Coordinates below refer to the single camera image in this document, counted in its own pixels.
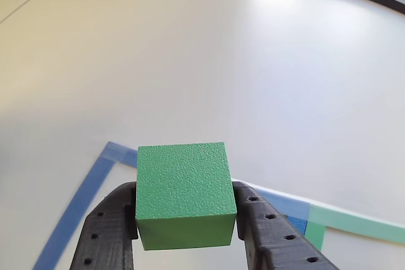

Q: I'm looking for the medium green cube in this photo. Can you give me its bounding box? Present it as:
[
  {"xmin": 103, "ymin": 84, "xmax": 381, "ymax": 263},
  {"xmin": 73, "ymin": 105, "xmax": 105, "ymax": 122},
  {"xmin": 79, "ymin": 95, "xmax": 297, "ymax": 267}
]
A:
[{"xmin": 135, "ymin": 141, "xmax": 238, "ymax": 251}]

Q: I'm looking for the green square tape frame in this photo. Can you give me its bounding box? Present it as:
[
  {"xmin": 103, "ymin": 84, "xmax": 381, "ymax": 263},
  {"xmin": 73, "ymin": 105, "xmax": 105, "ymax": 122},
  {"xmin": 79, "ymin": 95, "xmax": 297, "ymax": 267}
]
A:
[{"xmin": 303, "ymin": 203, "xmax": 405, "ymax": 252}]

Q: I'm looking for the blue square tape frame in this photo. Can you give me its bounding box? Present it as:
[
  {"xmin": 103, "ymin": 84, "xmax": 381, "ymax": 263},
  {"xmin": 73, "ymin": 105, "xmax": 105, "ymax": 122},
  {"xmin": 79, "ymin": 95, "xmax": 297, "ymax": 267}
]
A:
[{"xmin": 31, "ymin": 140, "xmax": 311, "ymax": 270}]

